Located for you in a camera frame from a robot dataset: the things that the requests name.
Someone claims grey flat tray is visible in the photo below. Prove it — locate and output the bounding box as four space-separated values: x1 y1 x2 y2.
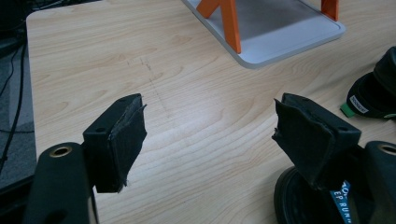
181 0 347 70

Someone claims orange stand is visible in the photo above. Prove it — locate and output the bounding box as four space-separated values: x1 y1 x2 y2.
195 0 340 55

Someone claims black cloth item, blue label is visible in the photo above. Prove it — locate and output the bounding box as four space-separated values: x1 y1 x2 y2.
273 165 375 224

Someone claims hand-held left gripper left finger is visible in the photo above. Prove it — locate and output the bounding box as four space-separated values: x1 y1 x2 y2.
82 92 149 194

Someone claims black cap with green tag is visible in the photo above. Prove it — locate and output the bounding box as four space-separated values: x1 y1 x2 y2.
339 46 396 120

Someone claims black cable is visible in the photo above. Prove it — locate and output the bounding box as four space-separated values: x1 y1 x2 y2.
0 43 28 175

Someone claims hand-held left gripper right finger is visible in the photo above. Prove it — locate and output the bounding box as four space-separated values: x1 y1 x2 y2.
272 91 362 191

